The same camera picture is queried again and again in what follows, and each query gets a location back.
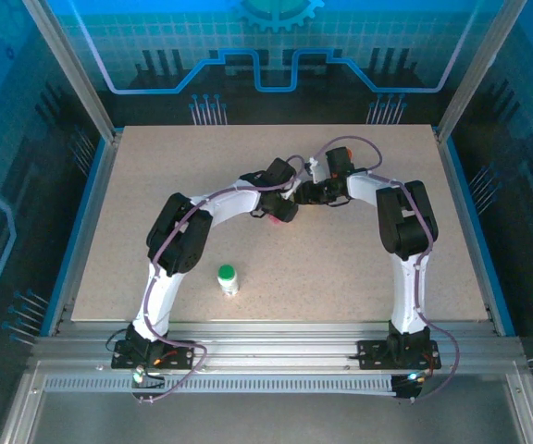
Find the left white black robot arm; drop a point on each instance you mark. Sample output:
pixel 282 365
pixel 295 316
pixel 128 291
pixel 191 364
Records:
pixel 229 205

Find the aluminium side rail blue edge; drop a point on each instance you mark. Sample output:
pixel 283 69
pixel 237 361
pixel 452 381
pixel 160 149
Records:
pixel 462 194
pixel 94 194

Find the small lit connector board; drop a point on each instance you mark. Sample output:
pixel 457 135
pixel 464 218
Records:
pixel 139 377
pixel 410 384

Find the grey metal front shelf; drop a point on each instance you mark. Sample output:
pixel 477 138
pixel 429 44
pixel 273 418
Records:
pixel 271 421

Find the aluminium frame post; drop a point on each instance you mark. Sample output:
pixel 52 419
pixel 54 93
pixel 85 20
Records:
pixel 468 69
pixel 76 69

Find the white pill bottle green cap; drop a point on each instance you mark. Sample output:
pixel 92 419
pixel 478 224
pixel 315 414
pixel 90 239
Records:
pixel 227 279

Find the aluminium front rail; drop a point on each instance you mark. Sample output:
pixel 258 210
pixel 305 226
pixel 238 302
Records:
pixel 271 342

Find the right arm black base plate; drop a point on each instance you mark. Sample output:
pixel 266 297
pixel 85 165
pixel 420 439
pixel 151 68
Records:
pixel 373 353

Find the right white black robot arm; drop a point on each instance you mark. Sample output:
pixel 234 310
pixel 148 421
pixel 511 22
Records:
pixel 407 296

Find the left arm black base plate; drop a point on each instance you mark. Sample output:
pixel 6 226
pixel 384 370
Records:
pixel 178 353

